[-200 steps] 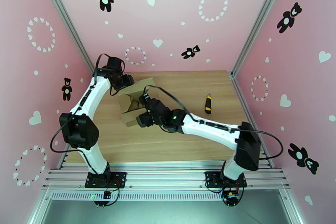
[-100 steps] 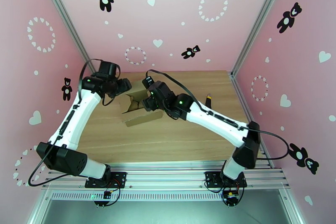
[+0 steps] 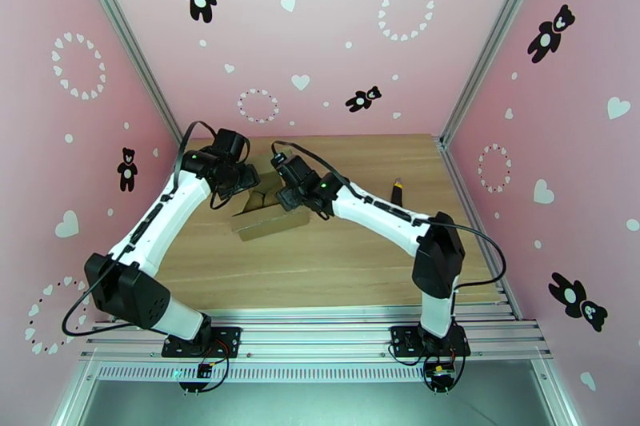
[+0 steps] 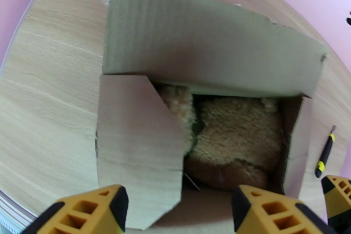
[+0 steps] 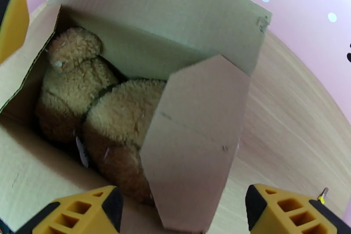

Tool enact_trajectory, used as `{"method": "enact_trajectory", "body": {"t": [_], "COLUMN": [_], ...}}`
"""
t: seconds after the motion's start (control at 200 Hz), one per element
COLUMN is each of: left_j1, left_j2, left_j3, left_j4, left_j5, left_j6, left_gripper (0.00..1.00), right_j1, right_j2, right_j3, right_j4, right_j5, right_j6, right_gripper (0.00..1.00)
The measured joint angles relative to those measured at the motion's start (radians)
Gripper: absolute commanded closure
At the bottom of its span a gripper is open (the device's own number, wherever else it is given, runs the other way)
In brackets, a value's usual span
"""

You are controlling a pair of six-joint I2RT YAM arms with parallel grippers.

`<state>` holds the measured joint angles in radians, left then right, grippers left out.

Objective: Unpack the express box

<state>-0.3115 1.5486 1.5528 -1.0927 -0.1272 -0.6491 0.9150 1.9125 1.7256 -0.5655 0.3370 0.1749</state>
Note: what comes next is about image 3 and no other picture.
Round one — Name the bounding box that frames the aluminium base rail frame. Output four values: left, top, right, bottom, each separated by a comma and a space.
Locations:
79, 285, 554, 363

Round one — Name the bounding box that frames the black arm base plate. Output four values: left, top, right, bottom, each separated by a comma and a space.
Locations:
161, 325, 242, 359
390, 325, 472, 359

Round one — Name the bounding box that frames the aluminium corner post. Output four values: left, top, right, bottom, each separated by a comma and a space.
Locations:
438, 0, 555, 147
67, 0, 187, 147

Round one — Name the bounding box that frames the perforated metal strip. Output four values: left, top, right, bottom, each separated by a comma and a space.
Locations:
94, 364, 543, 384

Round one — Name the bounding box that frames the brown cardboard express box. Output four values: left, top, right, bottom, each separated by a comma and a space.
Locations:
230, 154, 312, 242

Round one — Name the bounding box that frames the small power connector with wires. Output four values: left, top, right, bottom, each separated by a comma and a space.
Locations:
422, 356, 469, 396
178, 356, 231, 396

